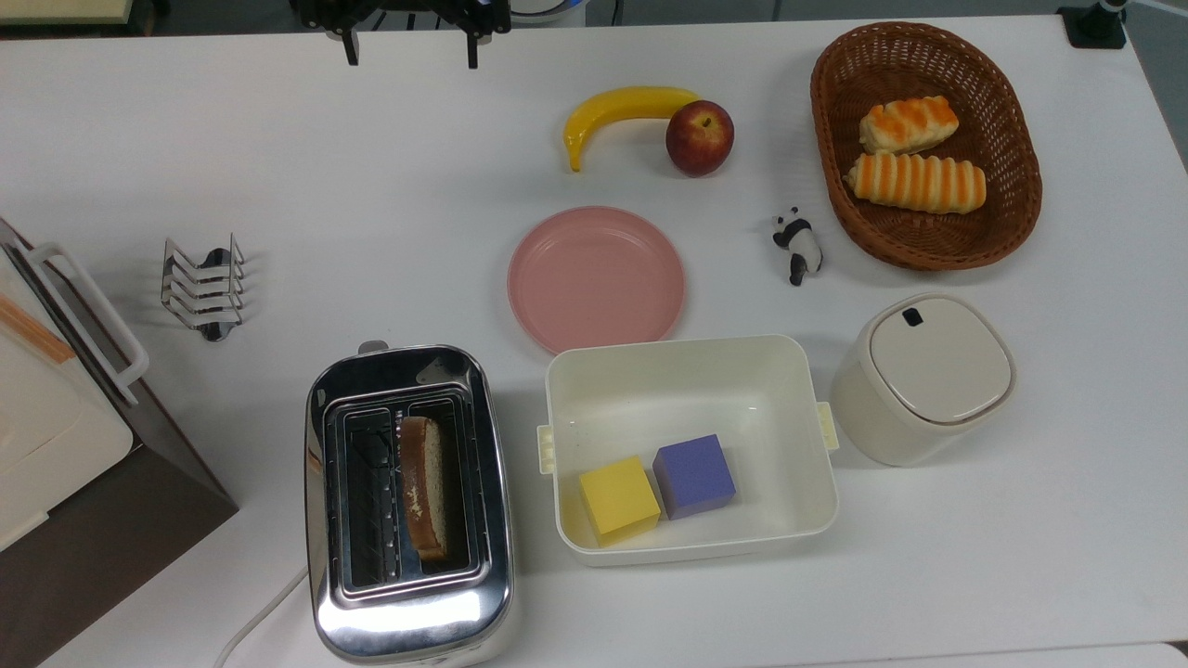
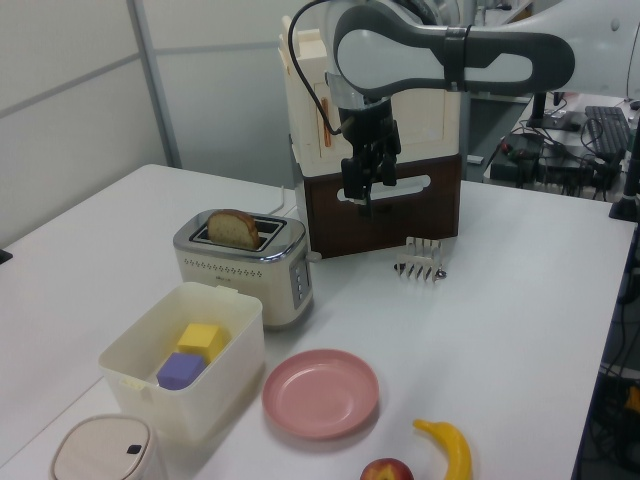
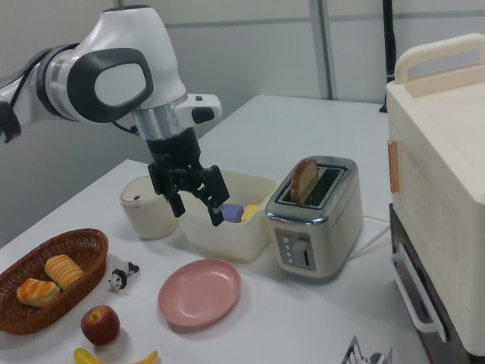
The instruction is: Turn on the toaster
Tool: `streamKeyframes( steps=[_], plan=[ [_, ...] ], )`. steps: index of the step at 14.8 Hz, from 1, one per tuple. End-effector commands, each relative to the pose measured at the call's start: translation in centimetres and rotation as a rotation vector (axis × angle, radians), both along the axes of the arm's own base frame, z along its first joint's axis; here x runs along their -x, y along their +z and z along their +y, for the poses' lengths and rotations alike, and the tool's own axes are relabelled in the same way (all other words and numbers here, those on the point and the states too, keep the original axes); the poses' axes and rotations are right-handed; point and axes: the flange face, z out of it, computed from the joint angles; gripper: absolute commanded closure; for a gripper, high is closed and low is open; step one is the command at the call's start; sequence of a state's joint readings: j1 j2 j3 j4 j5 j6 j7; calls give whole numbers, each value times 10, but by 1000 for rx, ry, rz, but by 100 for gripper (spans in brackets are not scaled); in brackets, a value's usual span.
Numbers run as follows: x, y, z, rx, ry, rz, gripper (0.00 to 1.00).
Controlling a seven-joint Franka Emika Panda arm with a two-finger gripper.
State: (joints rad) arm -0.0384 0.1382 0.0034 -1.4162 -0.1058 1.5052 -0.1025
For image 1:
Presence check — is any brown wicker basket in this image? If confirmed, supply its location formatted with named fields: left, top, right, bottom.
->
left=809, top=21, right=1044, bottom=273

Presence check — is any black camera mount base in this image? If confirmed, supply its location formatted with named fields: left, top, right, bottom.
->
left=1058, top=0, right=1130, bottom=50

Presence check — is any toasted bread slice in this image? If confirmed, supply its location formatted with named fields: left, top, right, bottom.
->
left=397, top=416, right=453, bottom=562

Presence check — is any pink plastic plate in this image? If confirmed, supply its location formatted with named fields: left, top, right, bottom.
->
left=507, top=206, right=688, bottom=355

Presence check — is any panda figurine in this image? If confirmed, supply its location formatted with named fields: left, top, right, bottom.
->
left=770, top=207, right=825, bottom=287

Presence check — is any cream toy oven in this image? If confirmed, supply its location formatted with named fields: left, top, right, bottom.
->
left=0, top=216, right=239, bottom=668

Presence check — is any orange glazed pastry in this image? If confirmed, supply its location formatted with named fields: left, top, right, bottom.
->
left=858, top=96, right=961, bottom=156

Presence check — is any cream plastic storage box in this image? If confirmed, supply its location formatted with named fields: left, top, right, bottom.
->
left=536, top=334, right=841, bottom=568

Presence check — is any cream bin with lid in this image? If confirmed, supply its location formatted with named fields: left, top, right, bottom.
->
left=829, top=293, right=1018, bottom=468

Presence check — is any beige board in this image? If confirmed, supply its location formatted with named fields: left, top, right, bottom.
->
left=0, top=0, right=131, bottom=26

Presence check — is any white toaster power cable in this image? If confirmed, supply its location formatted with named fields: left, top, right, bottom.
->
left=213, top=566, right=312, bottom=668

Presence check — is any purple cube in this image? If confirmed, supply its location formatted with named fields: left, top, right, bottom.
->
left=652, top=433, right=738, bottom=521

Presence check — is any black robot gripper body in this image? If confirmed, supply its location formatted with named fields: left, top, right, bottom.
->
left=297, top=0, right=512, bottom=38

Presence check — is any yellow banana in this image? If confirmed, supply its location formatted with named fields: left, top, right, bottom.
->
left=563, top=85, right=702, bottom=173

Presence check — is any long striped bread roll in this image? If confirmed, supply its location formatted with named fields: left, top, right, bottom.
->
left=845, top=152, right=988, bottom=216

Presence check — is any chrome and cream toaster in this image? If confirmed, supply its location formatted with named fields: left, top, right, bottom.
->
left=304, top=341, right=518, bottom=666

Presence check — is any metal toast rack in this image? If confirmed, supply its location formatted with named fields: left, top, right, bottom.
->
left=160, top=233, right=248, bottom=342

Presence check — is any red apple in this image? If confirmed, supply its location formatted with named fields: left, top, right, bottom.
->
left=665, top=99, right=736, bottom=178

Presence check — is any yellow cube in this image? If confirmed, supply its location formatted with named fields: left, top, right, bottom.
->
left=578, top=455, right=662, bottom=546

